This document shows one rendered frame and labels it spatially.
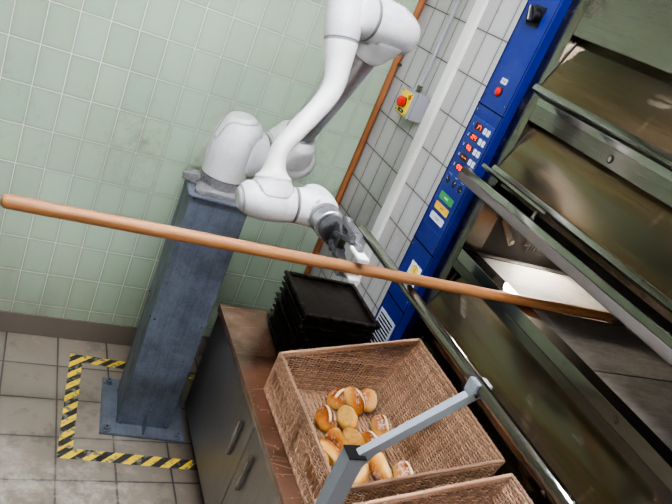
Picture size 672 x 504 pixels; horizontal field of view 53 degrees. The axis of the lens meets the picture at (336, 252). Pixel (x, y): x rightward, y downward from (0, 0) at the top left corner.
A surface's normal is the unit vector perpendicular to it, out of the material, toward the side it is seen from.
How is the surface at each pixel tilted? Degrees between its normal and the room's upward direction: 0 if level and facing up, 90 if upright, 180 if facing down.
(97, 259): 90
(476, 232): 90
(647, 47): 90
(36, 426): 0
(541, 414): 70
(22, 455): 0
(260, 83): 90
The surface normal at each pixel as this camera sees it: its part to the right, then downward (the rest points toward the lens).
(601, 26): -0.87, -0.18
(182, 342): 0.25, 0.48
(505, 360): -0.69, -0.46
